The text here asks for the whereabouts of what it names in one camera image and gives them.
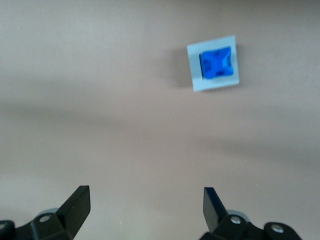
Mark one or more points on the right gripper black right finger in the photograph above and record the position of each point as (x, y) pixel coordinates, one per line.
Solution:
(215, 212)

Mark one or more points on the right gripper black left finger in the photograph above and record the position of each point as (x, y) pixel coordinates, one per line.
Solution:
(72, 212)

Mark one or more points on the blue plastic part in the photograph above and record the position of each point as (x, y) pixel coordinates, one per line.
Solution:
(217, 63)

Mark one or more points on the gray square base block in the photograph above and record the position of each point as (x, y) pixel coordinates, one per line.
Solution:
(215, 85)

